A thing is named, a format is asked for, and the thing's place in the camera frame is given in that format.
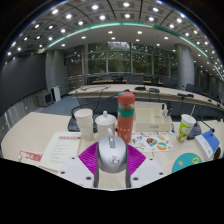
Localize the curved beige conference desk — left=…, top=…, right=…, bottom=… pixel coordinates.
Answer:
left=68, top=83, right=224, bottom=112

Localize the grey boxy monitor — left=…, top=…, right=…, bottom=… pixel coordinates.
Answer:
left=36, top=91, right=54, bottom=108

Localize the group of dark office chairs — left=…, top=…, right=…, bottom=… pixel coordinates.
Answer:
left=84, top=73, right=224, bottom=104

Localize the silver computer mouse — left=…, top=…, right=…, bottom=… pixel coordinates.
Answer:
left=96, top=134, right=129, bottom=174

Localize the colourful sticker sheet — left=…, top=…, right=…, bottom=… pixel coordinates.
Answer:
left=130, top=131, right=175, bottom=153

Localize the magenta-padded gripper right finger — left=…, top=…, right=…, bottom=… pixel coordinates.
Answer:
left=125, top=143, right=167, bottom=189

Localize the blue and white book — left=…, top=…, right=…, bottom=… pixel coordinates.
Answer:
left=194, top=129, right=222, bottom=161

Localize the stack of white paper cups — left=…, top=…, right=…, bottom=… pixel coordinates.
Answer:
left=74, top=108, right=95, bottom=141

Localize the round teal cartoon mouse pad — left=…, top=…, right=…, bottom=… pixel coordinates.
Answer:
left=171, top=152, right=204, bottom=174

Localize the white lidded ceramic mug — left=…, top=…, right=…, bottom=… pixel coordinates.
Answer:
left=94, top=110, right=118, bottom=138

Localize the red drink bottle green band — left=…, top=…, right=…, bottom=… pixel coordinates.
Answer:
left=116, top=91, right=137, bottom=144

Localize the group of round ceiling lights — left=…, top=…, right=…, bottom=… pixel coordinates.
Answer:
left=4, top=0, right=224, bottom=73

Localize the cream printed paper sheet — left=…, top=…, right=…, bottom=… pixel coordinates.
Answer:
left=39, top=131, right=82, bottom=173

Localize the green printed cup with straw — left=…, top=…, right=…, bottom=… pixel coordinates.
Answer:
left=175, top=113, right=198, bottom=144

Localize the white cardboard box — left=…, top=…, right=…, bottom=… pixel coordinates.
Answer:
left=134, top=101, right=174, bottom=133

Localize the white standing unit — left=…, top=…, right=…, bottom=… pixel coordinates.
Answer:
left=49, top=85, right=62, bottom=103

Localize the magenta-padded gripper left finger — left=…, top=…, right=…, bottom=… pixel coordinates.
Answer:
left=57, top=142, right=100, bottom=188

